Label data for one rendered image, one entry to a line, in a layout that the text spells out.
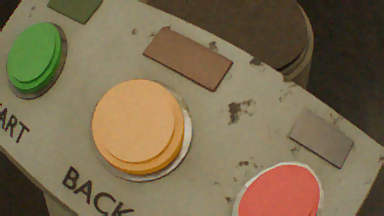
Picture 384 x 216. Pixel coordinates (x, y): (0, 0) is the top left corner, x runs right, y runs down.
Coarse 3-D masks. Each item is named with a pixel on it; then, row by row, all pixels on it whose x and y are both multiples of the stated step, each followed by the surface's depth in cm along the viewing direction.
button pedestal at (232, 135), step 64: (128, 0) 41; (0, 64) 41; (64, 64) 40; (128, 64) 40; (256, 64) 39; (0, 128) 40; (64, 128) 39; (192, 128) 38; (256, 128) 38; (64, 192) 38; (128, 192) 38; (192, 192) 38; (320, 192) 36
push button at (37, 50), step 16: (32, 32) 40; (48, 32) 40; (16, 48) 40; (32, 48) 40; (48, 48) 40; (16, 64) 40; (32, 64) 40; (48, 64) 39; (16, 80) 40; (32, 80) 39; (48, 80) 40
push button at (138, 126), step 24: (120, 96) 38; (144, 96) 38; (168, 96) 38; (96, 120) 38; (120, 120) 38; (144, 120) 38; (168, 120) 38; (96, 144) 38; (120, 144) 38; (144, 144) 37; (168, 144) 37; (120, 168) 38; (144, 168) 37
